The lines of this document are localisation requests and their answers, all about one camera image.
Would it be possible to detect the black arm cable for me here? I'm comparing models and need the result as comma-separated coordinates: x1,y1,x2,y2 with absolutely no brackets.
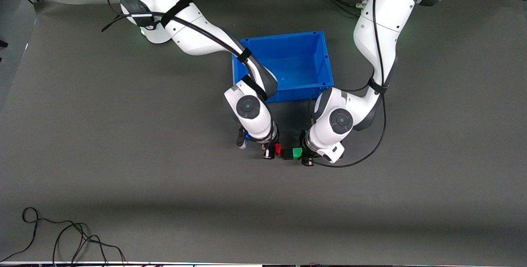
101,0,269,99
309,0,388,169

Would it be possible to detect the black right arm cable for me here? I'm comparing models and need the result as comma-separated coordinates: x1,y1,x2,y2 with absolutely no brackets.
101,0,269,99

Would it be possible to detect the dark grey table mat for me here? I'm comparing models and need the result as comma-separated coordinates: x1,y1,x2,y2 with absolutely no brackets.
0,0,527,264

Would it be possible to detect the thin black loose cable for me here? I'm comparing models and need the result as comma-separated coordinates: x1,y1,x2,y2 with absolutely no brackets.
0,207,126,267

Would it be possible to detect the blue plastic storage bin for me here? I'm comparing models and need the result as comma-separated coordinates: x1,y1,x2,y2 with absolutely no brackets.
232,31,334,103

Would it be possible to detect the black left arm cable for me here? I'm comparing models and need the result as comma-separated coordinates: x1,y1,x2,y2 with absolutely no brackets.
309,0,388,169

